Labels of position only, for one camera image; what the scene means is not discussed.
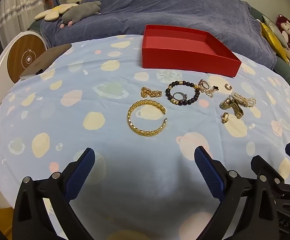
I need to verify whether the yellow cushion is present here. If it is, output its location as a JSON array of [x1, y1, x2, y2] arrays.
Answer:
[[260, 21, 289, 64]]

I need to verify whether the blue-grey sofa cover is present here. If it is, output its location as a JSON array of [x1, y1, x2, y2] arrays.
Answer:
[[40, 0, 277, 68]]

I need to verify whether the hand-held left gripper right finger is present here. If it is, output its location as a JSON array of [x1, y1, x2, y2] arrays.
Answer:
[[194, 146, 279, 240]]

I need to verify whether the white round wood-top device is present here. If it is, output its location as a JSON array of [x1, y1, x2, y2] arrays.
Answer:
[[0, 29, 51, 95]]

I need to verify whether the brown notebook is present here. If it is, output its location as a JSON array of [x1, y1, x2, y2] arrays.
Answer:
[[19, 43, 72, 80]]

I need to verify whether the red cardboard box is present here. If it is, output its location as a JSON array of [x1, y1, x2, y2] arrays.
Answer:
[[141, 25, 242, 78]]

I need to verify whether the gold leaf-pattern bangle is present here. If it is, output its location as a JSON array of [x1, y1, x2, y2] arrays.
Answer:
[[127, 100, 168, 137]]

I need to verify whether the white sheer curtain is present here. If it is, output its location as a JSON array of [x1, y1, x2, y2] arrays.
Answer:
[[0, 0, 45, 48]]

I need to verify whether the gold wristwatch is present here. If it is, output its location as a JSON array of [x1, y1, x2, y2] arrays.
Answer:
[[219, 97, 245, 119]]

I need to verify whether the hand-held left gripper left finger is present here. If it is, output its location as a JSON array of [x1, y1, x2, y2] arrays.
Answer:
[[12, 147, 96, 240]]

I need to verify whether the dark bead bracelet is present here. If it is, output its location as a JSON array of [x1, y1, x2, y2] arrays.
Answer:
[[165, 80, 200, 106]]

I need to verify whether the blue planet-print tablecloth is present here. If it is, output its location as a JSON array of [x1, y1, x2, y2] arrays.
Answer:
[[0, 34, 290, 240]]

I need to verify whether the grey cushion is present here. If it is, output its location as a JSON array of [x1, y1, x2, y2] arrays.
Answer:
[[262, 14, 288, 48]]

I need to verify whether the pearl bracelet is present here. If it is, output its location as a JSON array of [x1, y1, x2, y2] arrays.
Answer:
[[231, 92, 257, 108]]

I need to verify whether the red monkey plush toy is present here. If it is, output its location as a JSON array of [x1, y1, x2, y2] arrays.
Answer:
[[276, 14, 290, 63]]

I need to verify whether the grey plush toy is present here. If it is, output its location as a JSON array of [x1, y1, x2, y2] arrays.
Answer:
[[60, 1, 102, 28]]

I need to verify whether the cream flower cushion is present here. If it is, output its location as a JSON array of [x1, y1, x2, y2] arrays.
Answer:
[[34, 4, 79, 22]]

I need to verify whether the gold chain bracelet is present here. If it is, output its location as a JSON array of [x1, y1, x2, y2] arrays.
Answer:
[[141, 86, 163, 98]]

